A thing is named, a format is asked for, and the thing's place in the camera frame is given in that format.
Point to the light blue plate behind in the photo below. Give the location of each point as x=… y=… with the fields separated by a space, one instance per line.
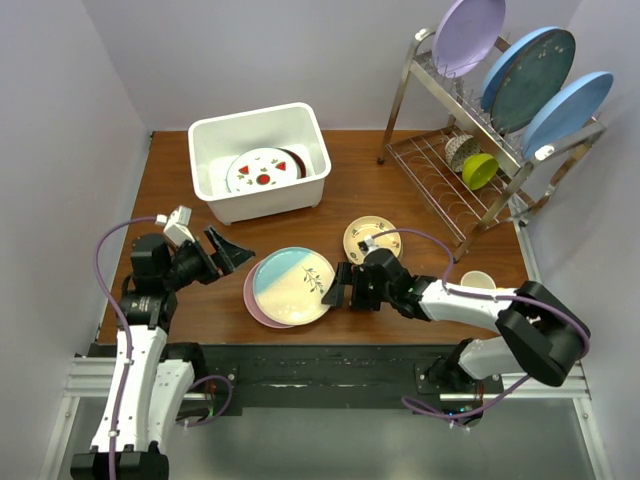
x=498 y=71

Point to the cream cup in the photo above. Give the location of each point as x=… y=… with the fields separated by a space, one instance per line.
x=477 y=279

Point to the pink plastic plate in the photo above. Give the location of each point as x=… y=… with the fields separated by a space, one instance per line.
x=251 y=303

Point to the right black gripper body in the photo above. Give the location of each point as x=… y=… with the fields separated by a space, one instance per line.
x=380 y=293

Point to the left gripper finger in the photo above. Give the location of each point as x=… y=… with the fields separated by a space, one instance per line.
x=223 y=249
x=240 y=257

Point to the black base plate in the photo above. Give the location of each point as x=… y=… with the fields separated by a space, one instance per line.
x=331 y=376

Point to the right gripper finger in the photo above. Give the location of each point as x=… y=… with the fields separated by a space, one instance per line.
x=359 y=288
x=334 y=297

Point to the dark teal plate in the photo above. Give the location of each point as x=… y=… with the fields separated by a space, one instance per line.
x=532 y=79

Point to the aluminium rail frame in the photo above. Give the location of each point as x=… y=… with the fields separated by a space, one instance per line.
x=519 y=385

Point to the red rimmed beige plate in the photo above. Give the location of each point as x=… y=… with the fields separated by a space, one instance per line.
x=298 y=161

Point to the small cream floral plate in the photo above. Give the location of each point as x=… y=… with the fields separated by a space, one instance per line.
x=359 y=228

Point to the steel dish rack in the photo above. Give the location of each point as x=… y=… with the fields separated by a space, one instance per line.
x=521 y=187

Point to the patterned white bowl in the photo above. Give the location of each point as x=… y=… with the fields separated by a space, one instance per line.
x=458 y=149

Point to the lime green bowl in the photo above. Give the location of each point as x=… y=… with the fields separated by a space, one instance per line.
x=478 y=170

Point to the light blue plate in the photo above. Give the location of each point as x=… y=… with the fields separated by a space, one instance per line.
x=567 y=111
x=498 y=71

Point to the light blue plate front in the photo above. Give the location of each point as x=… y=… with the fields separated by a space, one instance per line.
x=567 y=111

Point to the watermelon pattern white plate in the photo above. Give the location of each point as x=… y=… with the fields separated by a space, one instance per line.
x=260 y=168

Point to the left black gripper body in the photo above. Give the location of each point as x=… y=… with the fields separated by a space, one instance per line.
x=191 y=264

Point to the white plastic bin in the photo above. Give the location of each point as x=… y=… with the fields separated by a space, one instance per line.
x=215 y=142

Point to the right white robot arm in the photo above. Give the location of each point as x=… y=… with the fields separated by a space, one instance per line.
x=536 y=334

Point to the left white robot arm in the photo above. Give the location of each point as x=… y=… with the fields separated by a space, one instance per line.
x=151 y=377

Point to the lavender plate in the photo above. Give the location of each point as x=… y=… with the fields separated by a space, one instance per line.
x=466 y=34

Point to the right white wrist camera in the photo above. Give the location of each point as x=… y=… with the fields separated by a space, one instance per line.
x=368 y=245

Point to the blue cream leaf plate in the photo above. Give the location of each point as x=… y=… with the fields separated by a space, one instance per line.
x=290 y=283

